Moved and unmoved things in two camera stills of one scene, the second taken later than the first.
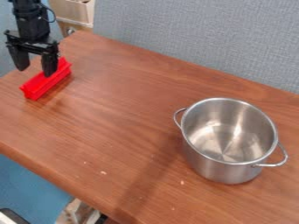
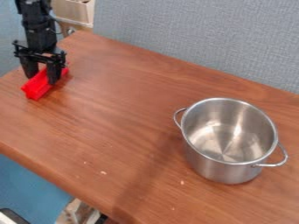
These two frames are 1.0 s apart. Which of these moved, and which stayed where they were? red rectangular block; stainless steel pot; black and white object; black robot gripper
Moved: black robot gripper
Stayed: black and white object; stainless steel pot; red rectangular block
